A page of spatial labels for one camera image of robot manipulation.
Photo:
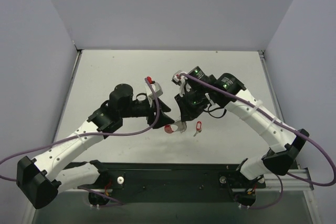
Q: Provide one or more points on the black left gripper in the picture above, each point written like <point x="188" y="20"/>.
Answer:
<point x="152" y="113"/>

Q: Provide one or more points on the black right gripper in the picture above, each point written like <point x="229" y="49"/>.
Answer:
<point x="185" y="103"/>

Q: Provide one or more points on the red round key tag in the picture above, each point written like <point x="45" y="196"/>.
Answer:
<point x="169" y="129"/>

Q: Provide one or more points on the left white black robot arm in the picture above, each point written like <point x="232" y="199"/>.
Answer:
<point x="46" y="175"/>

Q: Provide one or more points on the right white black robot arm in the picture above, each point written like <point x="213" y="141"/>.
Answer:
<point x="231" y="94"/>

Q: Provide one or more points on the red tagged key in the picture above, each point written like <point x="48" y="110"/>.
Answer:
<point x="198" y="128"/>

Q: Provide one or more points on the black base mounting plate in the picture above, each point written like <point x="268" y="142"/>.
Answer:
<point x="175" y="183"/>

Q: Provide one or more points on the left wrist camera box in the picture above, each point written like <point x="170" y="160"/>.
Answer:
<point x="153" y="90"/>

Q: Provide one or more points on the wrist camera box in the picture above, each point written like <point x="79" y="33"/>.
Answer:
<point x="179" y="78"/>
<point x="153" y="90"/>

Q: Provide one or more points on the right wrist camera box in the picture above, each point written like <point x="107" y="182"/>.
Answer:
<point x="179" y="78"/>

